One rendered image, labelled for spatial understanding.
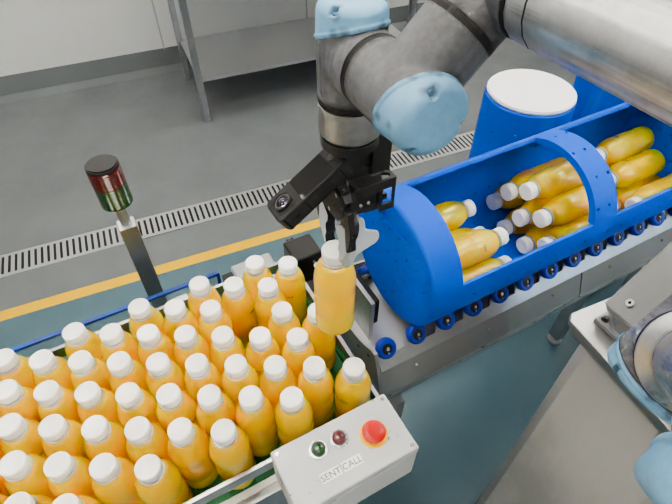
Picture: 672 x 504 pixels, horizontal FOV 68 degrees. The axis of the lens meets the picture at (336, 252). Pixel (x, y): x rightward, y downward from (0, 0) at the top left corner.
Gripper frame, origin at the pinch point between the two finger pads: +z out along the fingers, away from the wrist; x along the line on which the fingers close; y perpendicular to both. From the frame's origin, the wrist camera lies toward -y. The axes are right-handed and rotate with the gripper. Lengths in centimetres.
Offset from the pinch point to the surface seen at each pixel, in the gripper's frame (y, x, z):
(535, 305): 53, -3, 43
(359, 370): 0.3, -7.9, 22.4
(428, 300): 18.1, -2.6, 19.9
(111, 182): -26, 43, 7
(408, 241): 18.1, 5.5, 11.6
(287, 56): 102, 258, 101
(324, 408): -6.0, -6.7, 32.7
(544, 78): 109, 58, 27
